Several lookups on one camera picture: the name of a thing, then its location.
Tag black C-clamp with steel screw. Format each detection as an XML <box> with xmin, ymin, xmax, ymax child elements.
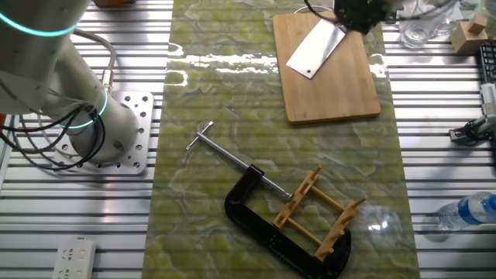
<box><xmin>184</xmin><ymin>120</ymin><xmax>353</xmax><ymax>279</ymax></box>

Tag green marble pattern mat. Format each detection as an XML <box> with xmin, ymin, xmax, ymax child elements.
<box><xmin>141</xmin><ymin>0</ymin><xmax>422</xmax><ymax>279</ymax></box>

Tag white power strip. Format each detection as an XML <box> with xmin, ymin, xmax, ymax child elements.
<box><xmin>52</xmin><ymin>238</ymin><xmax>97</xmax><ymax>279</ymax></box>

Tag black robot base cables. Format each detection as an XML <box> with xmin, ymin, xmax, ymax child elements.
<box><xmin>0</xmin><ymin>102</ymin><xmax>108</xmax><ymax>171</ymax></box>

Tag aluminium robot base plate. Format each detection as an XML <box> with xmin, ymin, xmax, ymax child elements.
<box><xmin>52</xmin><ymin>91</ymin><xmax>155</xmax><ymax>176</ymax></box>

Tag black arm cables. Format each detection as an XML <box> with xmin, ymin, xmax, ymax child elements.
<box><xmin>303</xmin><ymin>0</ymin><xmax>338</xmax><ymax>24</ymax></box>

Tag large light wooden block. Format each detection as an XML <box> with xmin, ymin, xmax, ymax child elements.
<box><xmin>449</xmin><ymin>21</ymin><xmax>490</xmax><ymax>55</ymax></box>

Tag wooden knife rack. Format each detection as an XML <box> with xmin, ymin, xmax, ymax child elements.
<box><xmin>272</xmin><ymin>165</ymin><xmax>368</xmax><ymax>263</ymax></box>

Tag small light wooden block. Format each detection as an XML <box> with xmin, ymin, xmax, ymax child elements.
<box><xmin>467</xmin><ymin>15</ymin><xmax>488</xmax><ymax>35</ymax></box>

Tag pale green container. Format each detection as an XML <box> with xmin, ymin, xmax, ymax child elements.
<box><xmin>475</xmin><ymin>0</ymin><xmax>496</xmax><ymax>21</ymax></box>

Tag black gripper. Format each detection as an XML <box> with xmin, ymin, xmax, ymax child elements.
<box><xmin>332</xmin><ymin>0</ymin><xmax>391</xmax><ymax>36</ymax></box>

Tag clear water bottle blue label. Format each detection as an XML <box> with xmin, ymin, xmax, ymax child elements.
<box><xmin>436</xmin><ymin>191</ymin><xmax>496</xmax><ymax>233</ymax></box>

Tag silver ribbed handheld device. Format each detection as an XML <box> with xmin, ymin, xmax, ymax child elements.
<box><xmin>479</xmin><ymin>82</ymin><xmax>496</xmax><ymax>117</ymax></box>

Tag bamboo cutting board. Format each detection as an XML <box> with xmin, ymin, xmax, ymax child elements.
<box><xmin>272</xmin><ymin>11</ymin><xmax>381</xmax><ymax>126</ymax></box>

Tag small camera on metal mount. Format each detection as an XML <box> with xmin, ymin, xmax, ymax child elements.
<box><xmin>449</xmin><ymin>114</ymin><xmax>496</xmax><ymax>147</ymax></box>

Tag stainless steel cleaver knife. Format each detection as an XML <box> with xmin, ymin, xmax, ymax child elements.
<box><xmin>285</xmin><ymin>18</ymin><xmax>348</xmax><ymax>81</ymax></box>

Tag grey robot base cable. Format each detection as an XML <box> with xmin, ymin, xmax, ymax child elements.
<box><xmin>71</xmin><ymin>27</ymin><xmax>117</xmax><ymax>94</ymax></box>

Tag black keyboard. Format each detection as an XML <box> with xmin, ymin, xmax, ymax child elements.
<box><xmin>479</xmin><ymin>41</ymin><xmax>496</xmax><ymax>84</ymax></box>

